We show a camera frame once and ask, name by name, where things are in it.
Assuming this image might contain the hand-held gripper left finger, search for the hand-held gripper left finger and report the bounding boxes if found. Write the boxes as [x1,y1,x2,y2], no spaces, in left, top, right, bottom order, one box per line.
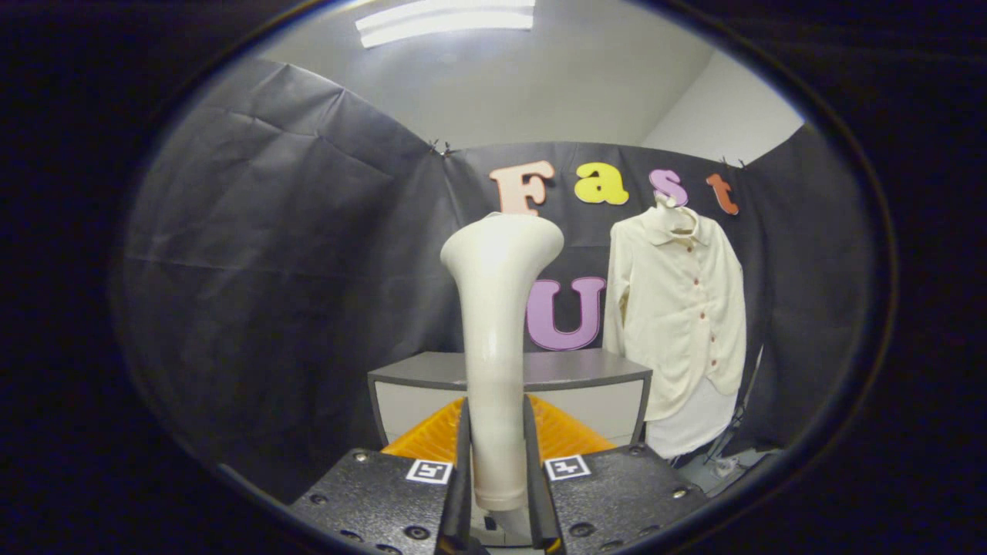
[285,395,473,555]

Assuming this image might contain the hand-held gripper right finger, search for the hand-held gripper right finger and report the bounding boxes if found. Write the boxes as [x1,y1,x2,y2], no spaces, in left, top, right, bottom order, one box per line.
[523,392,714,555]

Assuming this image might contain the white thin garment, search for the white thin garment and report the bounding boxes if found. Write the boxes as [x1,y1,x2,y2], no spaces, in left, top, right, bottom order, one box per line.
[646,374,737,459]

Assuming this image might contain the cream button shirt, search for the cream button shirt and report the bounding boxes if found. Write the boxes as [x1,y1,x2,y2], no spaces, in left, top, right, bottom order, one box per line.
[603,204,747,421]

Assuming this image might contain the white clothes hanger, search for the white clothes hanger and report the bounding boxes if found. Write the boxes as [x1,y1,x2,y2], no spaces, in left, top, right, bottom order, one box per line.
[654,190,695,232]

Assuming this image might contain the grey cabinet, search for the grey cabinet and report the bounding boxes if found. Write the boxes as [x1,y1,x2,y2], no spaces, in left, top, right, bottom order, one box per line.
[367,348,653,452]

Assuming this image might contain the thin white pole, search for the thin white pole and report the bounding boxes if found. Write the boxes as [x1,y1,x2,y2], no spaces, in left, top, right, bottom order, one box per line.
[740,343,764,409]

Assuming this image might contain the black backdrop cloth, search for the black backdrop cloth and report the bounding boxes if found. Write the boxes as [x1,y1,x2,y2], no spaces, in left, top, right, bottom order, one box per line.
[116,58,876,502]

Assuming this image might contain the ceiling light panel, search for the ceiling light panel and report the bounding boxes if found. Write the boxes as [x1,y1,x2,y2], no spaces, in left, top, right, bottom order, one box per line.
[355,0,537,49]

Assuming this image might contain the black cable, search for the black cable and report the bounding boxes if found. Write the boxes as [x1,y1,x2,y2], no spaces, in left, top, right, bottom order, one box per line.
[706,409,749,467]

